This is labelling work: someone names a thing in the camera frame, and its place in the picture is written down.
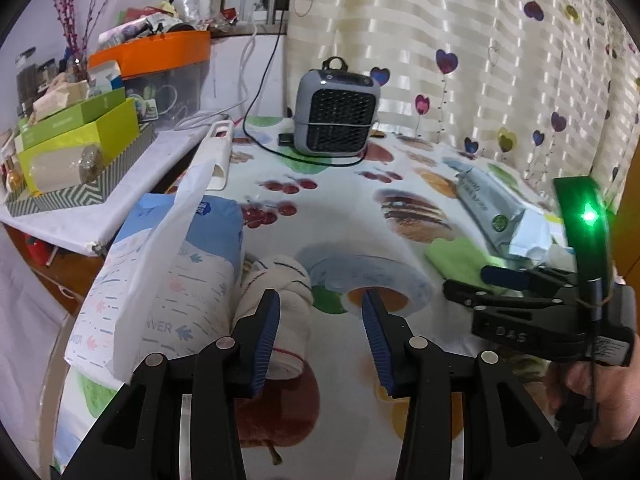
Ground purple dried flower branches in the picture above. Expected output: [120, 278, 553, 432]
[50, 0, 136, 61]

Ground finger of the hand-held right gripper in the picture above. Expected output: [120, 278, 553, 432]
[481, 265, 579, 292]
[442, 279, 577, 314]

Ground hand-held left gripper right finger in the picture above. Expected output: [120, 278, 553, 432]
[362, 290, 583, 480]

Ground dark green flat box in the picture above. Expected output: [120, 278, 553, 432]
[17, 87, 127, 150]

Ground grey space heater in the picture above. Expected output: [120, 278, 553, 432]
[292, 56, 382, 157]

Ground beige paper bag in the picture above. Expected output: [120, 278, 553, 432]
[31, 72, 92, 122]

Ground heart print curtain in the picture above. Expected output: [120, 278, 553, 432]
[282, 0, 640, 221]

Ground blue white carton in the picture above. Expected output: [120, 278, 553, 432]
[89, 60, 124, 97]

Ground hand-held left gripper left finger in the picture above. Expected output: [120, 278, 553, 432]
[50, 288, 281, 480]

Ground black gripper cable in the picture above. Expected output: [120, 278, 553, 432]
[582, 280, 603, 456]

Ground pale blue wet wipes pack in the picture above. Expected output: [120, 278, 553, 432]
[454, 166, 556, 266]

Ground white charger cable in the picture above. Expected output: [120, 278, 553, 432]
[172, 20, 258, 131]

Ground lime green cardboard box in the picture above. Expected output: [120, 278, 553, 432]
[19, 97, 142, 195]

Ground person's right hand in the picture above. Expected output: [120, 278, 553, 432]
[545, 340, 640, 449]

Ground zigzag patterned tray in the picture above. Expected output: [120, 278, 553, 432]
[5, 122, 157, 218]

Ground glass jar with dark lid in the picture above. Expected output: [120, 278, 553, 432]
[15, 47, 38, 111]
[36, 58, 57, 91]

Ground pile of assorted packets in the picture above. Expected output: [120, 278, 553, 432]
[97, 0, 241, 43]

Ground amber glass bottle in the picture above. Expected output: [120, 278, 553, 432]
[5, 156, 23, 192]

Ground beige wrapped roll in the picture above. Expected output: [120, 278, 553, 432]
[24, 144, 105, 195]

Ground white blue tissue pack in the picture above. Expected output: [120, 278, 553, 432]
[64, 160, 246, 381]

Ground orange storage lid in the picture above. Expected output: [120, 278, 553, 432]
[89, 30, 212, 81]

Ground beige towel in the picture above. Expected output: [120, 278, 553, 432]
[230, 254, 315, 386]

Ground clear plastic storage bin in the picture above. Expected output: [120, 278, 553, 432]
[122, 60, 203, 133]

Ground black heater cable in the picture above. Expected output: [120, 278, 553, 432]
[242, 0, 368, 167]

